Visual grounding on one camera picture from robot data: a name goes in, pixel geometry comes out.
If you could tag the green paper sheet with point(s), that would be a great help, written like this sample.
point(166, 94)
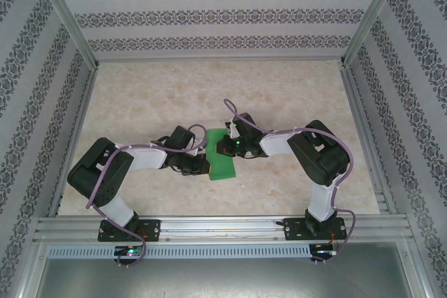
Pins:
point(225, 169)

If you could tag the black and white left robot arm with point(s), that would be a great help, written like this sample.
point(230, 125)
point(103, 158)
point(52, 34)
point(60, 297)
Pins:
point(101, 176)

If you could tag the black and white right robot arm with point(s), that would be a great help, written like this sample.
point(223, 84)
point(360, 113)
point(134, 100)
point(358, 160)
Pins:
point(321, 158)

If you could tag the grey metal sheet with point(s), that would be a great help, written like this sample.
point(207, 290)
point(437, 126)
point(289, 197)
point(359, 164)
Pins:
point(223, 277)

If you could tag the controller board with green light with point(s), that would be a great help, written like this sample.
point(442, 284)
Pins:
point(131, 252)

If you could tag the small black controller board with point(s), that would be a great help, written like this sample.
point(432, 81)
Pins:
point(323, 252)

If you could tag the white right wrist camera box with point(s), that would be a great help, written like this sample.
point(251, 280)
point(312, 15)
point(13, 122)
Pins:
point(231, 130)

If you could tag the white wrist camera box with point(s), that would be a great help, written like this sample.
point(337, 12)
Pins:
point(231, 130)
point(199, 148)

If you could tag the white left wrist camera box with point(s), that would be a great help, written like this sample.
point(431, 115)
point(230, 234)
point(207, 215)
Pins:
point(199, 148)

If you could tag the aluminium mounting rail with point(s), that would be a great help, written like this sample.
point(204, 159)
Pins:
point(223, 228)

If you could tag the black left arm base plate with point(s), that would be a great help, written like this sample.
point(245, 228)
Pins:
point(153, 230)

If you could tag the aluminium side rail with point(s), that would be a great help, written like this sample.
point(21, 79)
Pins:
point(363, 130)
point(79, 130)

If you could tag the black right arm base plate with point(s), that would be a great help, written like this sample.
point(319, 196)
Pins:
point(293, 230)

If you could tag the aluminium frame post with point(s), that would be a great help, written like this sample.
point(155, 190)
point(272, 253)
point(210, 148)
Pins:
point(66, 15)
point(375, 12)

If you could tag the aluminium lower frame bar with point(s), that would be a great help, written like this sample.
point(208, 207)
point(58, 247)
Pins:
point(415, 270)
point(31, 270)

